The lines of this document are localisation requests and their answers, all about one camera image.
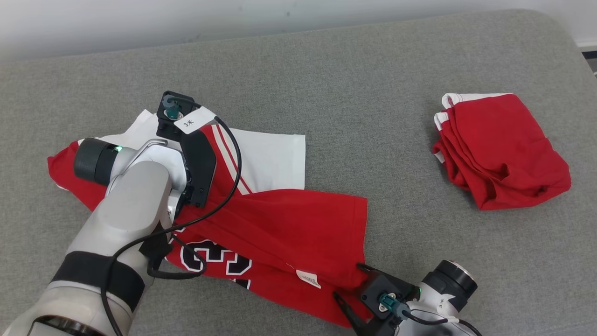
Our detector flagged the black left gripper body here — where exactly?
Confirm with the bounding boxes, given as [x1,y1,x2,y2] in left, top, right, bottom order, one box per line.
[181,128,217,208]

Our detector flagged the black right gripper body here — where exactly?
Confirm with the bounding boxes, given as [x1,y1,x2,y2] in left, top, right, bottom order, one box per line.
[359,320,402,336]

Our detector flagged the red white basketball jersey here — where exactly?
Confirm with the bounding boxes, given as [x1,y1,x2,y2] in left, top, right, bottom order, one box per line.
[47,110,369,327]

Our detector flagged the red white basketball shorts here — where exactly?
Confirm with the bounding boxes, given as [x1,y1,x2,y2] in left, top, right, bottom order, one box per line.
[431,92,572,211]

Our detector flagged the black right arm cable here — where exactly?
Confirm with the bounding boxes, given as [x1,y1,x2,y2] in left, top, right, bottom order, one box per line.
[399,309,482,336]

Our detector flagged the white paper cable tag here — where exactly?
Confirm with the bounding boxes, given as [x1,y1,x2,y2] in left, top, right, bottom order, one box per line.
[174,106,216,135]

